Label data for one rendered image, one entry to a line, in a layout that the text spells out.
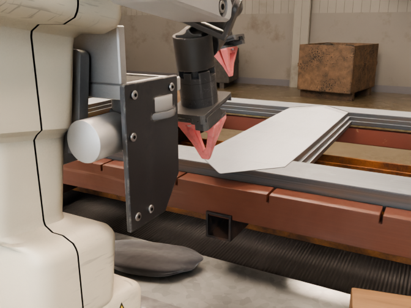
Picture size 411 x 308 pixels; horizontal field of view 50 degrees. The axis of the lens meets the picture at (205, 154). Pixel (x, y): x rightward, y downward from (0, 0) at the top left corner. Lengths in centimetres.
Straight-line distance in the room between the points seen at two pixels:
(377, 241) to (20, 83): 55
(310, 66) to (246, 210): 637
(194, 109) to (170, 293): 30
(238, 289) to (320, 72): 637
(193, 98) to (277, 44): 790
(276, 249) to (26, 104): 86
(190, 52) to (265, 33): 799
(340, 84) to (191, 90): 631
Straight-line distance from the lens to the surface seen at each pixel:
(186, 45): 64
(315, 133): 110
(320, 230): 75
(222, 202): 80
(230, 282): 79
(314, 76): 708
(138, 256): 81
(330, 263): 114
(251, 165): 83
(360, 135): 141
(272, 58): 859
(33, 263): 45
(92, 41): 50
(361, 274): 112
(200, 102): 66
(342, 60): 689
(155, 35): 979
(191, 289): 77
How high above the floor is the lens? 110
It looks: 16 degrees down
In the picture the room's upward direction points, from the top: straight up
